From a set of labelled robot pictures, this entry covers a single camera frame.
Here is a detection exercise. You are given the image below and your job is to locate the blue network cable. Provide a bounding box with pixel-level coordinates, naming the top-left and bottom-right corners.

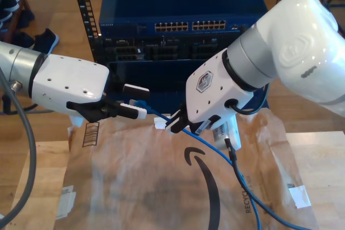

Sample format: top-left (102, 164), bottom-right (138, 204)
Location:
top-left (129, 99), bottom-right (264, 230)

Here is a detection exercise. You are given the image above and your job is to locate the blue device under rack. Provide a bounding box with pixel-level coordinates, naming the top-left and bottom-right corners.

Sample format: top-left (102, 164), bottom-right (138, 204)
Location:
top-left (110, 94), bottom-right (270, 119)

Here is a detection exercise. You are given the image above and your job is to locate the black rack server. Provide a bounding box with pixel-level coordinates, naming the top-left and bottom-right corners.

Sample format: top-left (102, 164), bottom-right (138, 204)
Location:
top-left (93, 35), bottom-right (235, 62)

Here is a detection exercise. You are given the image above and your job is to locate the brown packing paper mailer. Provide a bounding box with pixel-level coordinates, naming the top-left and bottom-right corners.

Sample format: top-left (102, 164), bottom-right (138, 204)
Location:
top-left (53, 106), bottom-right (320, 230)

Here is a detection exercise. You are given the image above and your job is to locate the black gripper connector cable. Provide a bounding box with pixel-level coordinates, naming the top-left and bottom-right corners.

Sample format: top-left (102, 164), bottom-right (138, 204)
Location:
top-left (226, 83), bottom-right (271, 115)

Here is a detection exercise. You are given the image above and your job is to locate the dark camera cable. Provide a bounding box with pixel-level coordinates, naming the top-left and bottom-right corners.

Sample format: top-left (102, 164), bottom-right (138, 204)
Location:
top-left (224, 137), bottom-right (319, 230)

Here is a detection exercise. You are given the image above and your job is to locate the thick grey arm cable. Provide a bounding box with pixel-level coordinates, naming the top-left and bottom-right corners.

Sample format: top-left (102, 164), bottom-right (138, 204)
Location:
top-left (0, 68), bottom-right (38, 228)

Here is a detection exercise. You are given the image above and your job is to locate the blue network switch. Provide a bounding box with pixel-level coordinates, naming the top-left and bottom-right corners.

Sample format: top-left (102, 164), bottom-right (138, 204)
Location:
top-left (98, 0), bottom-right (270, 37)

